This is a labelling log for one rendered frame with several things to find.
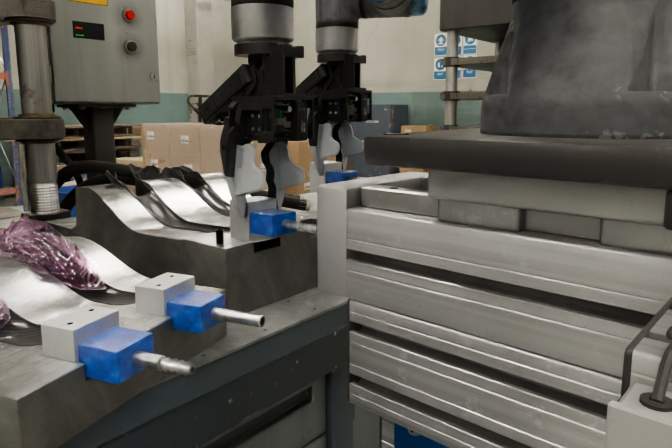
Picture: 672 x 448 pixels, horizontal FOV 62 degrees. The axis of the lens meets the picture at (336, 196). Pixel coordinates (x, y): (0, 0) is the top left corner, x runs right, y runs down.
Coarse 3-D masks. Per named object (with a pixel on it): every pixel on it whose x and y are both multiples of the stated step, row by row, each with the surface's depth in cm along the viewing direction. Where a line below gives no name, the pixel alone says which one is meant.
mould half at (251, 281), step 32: (96, 192) 85; (128, 192) 88; (160, 192) 91; (192, 192) 95; (224, 192) 99; (64, 224) 96; (96, 224) 86; (128, 224) 81; (160, 224) 83; (224, 224) 83; (128, 256) 81; (160, 256) 76; (192, 256) 71; (224, 256) 67; (256, 256) 71; (288, 256) 75; (224, 288) 68; (256, 288) 71; (288, 288) 76
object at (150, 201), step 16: (112, 176) 90; (144, 176) 97; (160, 176) 99; (176, 176) 98; (192, 176) 101; (144, 192) 92; (208, 192) 98; (160, 208) 88; (224, 208) 95; (176, 224) 86; (192, 224) 84
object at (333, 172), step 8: (312, 168) 101; (328, 168) 100; (336, 168) 102; (312, 176) 102; (320, 176) 100; (328, 176) 100; (336, 176) 98; (344, 176) 98; (352, 176) 99; (312, 184) 102; (320, 184) 101
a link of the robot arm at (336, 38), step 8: (320, 32) 95; (328, 32) 94; (336, 32) 93; (344, 32) 94; (352, 32) 95; (320, 40) 95; (328, 40) 94; (336, 40) 94; (344, 40) 94; (352, 40) 95; (320, 48) 95; (328, 48) 94; (336, 48) 94; (344, 48) 94; (352, 48) 95
